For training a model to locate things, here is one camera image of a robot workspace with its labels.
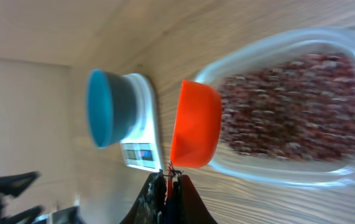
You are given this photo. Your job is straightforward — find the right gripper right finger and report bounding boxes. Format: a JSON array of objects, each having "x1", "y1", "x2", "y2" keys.
[{"x1": 173, "y1": 175, "x2": 217, "y2": 224}]

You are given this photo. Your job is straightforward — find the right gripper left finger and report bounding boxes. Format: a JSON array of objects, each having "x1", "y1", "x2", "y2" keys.
[{"x1": 120, "y1": 170, "x2": 167, "y2": 224}]

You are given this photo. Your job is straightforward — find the red scoop with blue handle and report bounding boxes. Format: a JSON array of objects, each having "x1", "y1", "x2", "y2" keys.
[{"x1": 167, "y1": 80, "x2": 222, "y2": 198}]

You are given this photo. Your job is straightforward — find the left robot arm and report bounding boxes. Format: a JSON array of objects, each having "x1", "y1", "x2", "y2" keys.
[{"x1": 0, "y1": 171, "x2": 85, "y2": 224}]

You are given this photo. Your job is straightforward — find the white digital kitchen scale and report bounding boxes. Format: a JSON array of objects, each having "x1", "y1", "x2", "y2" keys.
[{"x1": 121, "y1": 73, "x2": 164, "y2": 172}]

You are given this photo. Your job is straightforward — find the blue metal bowl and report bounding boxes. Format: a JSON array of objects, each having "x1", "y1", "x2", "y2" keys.
[{"x1": 86, "y1": 70, "x2": 137, "y2": 148}]

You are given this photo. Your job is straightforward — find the clear plastic food container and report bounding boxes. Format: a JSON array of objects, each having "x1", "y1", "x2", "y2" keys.
[{"x1": 195, "y1": 27, "x2": 355, "y2": 189}]

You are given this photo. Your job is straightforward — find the red beans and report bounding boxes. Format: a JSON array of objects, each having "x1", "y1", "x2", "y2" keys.
[{"x1": 217, "y1": 53, "x2": 355, "y2": 161}]

